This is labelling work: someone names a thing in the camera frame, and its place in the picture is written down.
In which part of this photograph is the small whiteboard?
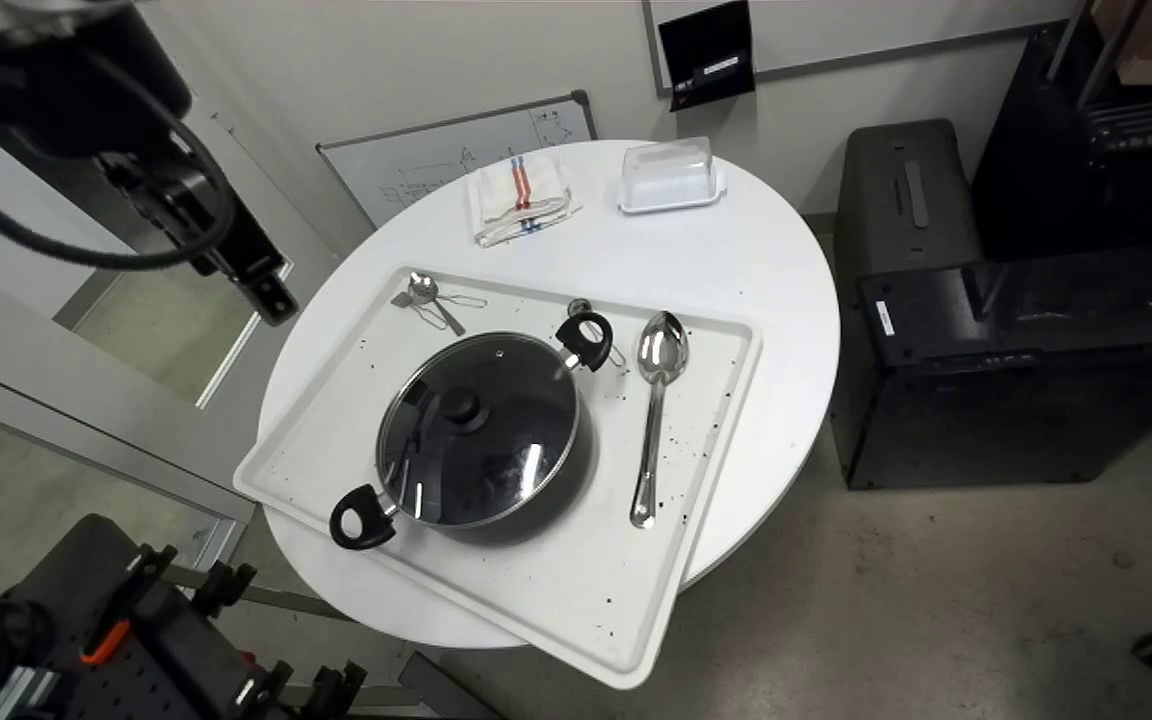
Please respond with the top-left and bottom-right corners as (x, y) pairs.
(314, 90), (598, 233)

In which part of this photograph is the grey metal frame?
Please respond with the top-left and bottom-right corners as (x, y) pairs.
(0, 236), (267, 532)

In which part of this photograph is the large metal spoon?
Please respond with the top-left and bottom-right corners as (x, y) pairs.
(624, 310), (695, 532)

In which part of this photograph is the black printer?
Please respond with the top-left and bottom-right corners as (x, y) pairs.
(827, 118), (1152, 497)

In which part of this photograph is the white rectangular tray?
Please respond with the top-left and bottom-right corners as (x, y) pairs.
(229, 269), (768, 696)

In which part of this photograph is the black wall box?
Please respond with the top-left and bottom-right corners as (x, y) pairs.
(651, 0), (759, 118)

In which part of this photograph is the clear plastic butter dish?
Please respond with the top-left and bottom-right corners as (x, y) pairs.
(612, 131), (726, 220)

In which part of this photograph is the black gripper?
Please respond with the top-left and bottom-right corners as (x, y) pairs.
(94, 123), (304, 330)

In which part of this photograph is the glass lid with black knob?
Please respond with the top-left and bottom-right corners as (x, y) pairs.
(373, 330), (589, 532)

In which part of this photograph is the black tool cart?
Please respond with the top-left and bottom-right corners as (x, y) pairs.
(0, 511), (373, 720)

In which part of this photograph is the black shelf unit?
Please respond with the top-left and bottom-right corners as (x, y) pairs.
(971, 0), (1152, 273)

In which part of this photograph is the black two-handled pot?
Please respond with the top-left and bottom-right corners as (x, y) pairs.
(326, 297), (616, 551)

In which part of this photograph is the orange handled tool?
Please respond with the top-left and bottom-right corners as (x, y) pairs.
(76, 618), (139, 672)

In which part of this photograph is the thin white bar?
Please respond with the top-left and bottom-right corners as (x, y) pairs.
(190, 310), (267, 413)

